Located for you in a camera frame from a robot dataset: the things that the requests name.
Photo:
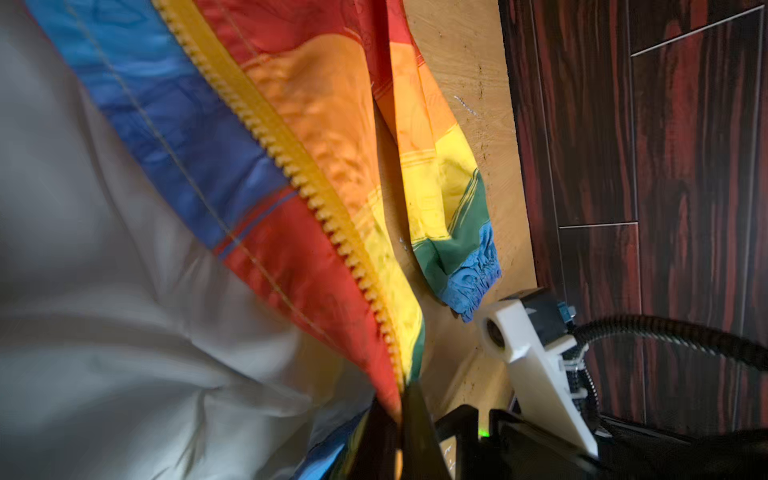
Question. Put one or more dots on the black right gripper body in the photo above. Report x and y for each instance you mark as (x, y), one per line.
(516, 449)

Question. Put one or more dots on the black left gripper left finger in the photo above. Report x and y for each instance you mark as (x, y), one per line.
(376, 453)

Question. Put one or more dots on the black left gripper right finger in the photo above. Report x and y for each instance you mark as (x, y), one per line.
(422, 455)

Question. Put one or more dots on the rainbow striped zip jacket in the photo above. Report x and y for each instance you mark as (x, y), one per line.
(197, 279)

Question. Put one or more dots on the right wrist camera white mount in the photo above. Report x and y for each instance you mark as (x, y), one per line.
(528, 332)

